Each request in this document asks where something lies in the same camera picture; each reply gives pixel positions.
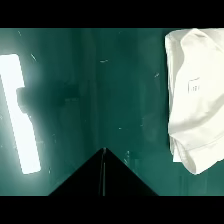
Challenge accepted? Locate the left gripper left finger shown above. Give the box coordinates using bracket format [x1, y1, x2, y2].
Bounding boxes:
[48, 147, 105, 197]

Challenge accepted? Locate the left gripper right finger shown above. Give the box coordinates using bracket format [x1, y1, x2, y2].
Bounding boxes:
[104, 147, 159, 197]

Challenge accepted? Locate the white T-shirt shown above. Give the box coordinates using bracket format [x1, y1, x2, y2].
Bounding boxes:
[164, 28, 224, 176]

